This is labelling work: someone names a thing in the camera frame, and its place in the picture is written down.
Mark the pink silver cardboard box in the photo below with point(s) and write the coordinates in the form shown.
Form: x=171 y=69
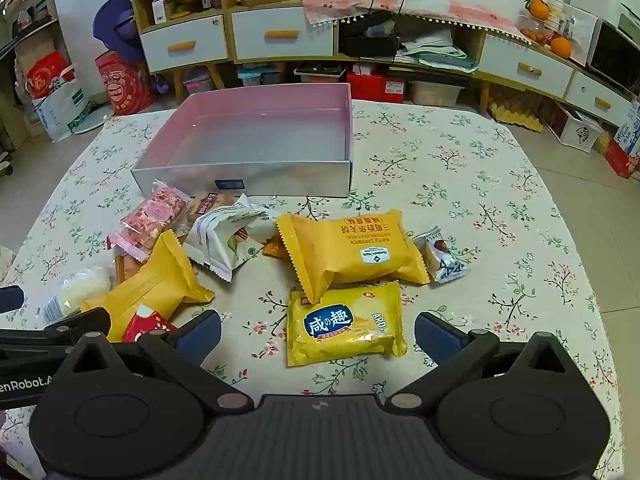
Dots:
x=260 y=135

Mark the black microwave oven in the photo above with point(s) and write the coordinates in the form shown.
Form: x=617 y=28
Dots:
x=612 y=55

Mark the brown cardboard carton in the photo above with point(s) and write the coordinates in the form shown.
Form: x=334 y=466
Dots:
x=32 y=47

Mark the plastic bin dark contents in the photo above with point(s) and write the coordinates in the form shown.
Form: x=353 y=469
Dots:
x=320 y=72

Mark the yellow egg tray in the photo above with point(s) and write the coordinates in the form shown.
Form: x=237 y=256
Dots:
x=515 y=115

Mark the large yellow snack packet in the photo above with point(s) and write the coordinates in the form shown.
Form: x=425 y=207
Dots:
x=360 y=255

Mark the clear plastic storage bin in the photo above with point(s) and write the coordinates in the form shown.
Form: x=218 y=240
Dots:
x=435 y=94

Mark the wooden bookshelf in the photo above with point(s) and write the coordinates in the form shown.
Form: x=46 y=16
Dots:
x=30 y=25

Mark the orange fruit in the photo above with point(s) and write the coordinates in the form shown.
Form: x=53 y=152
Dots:
x=561 y=46
x=539 y=8

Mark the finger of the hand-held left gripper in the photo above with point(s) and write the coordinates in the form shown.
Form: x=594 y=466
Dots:
x=85 y=322
x=10 y=300

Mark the long low wooden cabinet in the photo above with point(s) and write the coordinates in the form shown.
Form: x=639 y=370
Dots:
x=525 y=67

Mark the orange white biscuit packet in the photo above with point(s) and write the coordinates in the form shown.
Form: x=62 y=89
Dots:
x=274 y=250

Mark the white printed carton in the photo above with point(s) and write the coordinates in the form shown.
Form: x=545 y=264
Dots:
x=577 y=132

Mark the small orange snack packet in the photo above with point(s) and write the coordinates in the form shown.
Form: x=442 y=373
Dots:
x=125 y=270

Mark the small white box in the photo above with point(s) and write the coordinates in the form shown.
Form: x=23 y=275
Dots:
x=160 y=10

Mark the floral tablecloth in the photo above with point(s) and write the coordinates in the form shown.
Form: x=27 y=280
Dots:
x=450 y=175

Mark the red gift bag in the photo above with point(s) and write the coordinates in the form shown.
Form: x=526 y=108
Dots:
x=122 y=87

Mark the yellow biscuit packet blue label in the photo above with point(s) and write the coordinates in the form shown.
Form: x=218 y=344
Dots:
x=345 y=325

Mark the purple hat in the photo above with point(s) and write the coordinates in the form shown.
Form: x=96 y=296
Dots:
x=117 y=30

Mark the small clear plastic bin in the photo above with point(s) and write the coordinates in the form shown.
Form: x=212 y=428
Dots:
x=197 y=80

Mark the brown snack packet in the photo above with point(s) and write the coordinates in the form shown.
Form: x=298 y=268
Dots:
x=210 y=205

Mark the white green snack packet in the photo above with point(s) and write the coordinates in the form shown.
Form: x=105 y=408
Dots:
x=220 y=245

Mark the red snack packet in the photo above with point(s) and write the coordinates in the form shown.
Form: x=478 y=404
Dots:
x=145 y=327

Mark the red printed carton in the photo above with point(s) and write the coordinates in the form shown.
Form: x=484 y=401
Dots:
x=622 y=160

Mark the black open box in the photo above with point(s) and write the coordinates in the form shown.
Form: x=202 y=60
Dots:
x=370 y=45

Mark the pink checkered cloth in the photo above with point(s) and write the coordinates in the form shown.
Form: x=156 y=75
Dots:
x=440 y=7

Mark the white round floor base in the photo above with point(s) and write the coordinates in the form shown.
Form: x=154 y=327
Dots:
x=95 y=120

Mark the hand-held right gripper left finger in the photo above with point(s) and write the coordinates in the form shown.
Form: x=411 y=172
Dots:
x=200 y=337

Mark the small silver snack packet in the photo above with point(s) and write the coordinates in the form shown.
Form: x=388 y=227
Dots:
x=440 y=257

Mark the red cardboard box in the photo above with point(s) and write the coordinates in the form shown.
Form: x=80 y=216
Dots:
x=372 y=85

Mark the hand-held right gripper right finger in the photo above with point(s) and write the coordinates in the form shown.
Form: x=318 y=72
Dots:
x=435 y=337

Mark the plain yellow snack packet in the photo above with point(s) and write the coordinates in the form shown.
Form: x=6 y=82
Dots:
x=150 y=285

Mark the red white bag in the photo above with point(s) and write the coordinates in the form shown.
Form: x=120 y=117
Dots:
x=45 y=75

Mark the jar of small oranges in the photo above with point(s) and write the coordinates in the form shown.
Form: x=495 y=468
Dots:
x=535 y=32

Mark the white green shopping bag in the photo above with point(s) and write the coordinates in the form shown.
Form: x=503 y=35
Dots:
x=60 y=110

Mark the pink snack packet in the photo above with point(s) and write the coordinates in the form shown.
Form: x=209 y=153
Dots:
x=147 y=220

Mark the pale white snack packet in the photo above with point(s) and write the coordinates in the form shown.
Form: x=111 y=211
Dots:
x=75 y=290

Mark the pile of papers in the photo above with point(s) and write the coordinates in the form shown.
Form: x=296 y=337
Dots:
x=435 y=50

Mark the blue lid plastic bin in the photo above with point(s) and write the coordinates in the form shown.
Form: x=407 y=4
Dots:
x=260 y=76

